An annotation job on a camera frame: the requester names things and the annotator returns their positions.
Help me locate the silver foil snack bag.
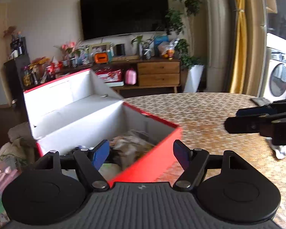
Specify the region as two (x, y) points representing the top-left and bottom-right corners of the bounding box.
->
(109, 129), (157, 171)

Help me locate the dark grey cloth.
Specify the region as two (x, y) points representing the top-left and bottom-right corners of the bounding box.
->
(250, 97), (271, 106)

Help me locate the yellow curtain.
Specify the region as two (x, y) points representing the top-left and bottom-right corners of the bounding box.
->
(230, 0), (247, 94)

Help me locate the red storage box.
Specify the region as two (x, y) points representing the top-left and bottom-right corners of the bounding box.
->
(24, 70), (181, 185)

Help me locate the white washing machine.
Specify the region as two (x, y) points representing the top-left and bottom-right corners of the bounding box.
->
(259, 33), (286, 102)

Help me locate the white plant pot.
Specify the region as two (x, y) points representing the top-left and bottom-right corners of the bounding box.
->
(183, 65), (204, 93)

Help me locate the red gift box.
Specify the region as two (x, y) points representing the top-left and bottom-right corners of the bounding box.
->
(95, 68), (122, 83)

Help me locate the wooden tv cabinet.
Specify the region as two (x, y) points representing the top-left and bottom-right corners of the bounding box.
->
(26, 57), (182, 94)

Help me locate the pink small case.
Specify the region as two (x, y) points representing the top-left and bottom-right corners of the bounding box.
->
(124, 69), (137, 85)

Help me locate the plastic bag of fruit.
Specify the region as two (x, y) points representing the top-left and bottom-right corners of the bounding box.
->
(157, 38), (180, 60)

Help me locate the black speaker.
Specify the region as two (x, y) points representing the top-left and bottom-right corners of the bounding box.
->
(116, 44), (125, 56)

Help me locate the green potted tree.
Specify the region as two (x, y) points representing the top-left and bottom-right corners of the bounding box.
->
(166, 0), (203, 70)

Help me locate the black television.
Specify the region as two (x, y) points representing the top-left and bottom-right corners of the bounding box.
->
(80, 0), (169, 41)

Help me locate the picture frame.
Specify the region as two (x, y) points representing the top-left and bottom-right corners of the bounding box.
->
(89, 42), (112, 54)

